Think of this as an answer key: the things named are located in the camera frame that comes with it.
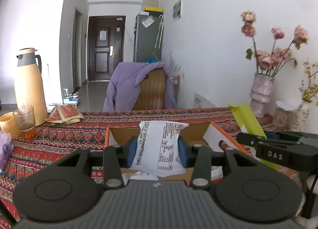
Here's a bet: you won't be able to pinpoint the wooden chair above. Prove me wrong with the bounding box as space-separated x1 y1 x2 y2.
133 68 167 110

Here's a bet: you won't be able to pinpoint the red packets on table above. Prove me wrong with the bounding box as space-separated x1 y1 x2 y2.
45 105 83 124

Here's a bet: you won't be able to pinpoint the patterned red tablecloth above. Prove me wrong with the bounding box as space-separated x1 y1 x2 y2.
0 107 299 229

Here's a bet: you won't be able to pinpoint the pink ceramic vase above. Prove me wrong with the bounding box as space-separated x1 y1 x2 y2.
250 73 274 118

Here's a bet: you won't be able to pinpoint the yellow dried flowers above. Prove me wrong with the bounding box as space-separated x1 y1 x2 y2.
300 59 318 105

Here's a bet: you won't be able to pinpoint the dark brown door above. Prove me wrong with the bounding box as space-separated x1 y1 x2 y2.
87 16 126 81

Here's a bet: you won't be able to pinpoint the wall electrical panel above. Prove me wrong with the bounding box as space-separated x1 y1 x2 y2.
173 0 183 21

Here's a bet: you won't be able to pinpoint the yellow box on refrigerator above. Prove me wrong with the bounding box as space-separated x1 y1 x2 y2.
144 6 163 13

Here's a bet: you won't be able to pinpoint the purple tissue pack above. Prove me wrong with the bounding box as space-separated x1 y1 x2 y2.
0 131 15 173

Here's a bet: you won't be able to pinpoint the dried pink roses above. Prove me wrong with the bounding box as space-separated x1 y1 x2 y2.
240 11 309 78

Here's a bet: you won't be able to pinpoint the glass cup with tea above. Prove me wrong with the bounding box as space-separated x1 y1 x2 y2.
13 106 37 141

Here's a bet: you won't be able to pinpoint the glass jar with white lid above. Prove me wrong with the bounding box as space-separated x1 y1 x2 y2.
273 101 303 132

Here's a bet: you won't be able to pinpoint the orange cardboard box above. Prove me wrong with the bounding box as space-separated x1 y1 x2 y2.
105 121 248 183

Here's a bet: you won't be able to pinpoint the yellow round container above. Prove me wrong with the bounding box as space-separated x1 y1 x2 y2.
0 112 21 139

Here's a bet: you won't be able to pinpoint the lime green snack box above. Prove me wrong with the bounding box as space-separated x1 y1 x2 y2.
227 103 281 170

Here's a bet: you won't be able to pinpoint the yellow thermos jug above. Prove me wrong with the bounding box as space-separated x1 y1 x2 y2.
14 48 48 126

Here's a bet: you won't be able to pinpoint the grey refrigerator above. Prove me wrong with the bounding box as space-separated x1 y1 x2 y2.
133 11 164 62

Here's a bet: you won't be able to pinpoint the floral patterned vase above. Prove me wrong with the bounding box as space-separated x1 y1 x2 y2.
289 100 309 132

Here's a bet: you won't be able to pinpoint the purple jacket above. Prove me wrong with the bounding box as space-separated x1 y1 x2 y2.
102 62 177 112

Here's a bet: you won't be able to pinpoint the white snack packet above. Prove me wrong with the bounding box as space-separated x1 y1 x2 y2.
131 121 188 177

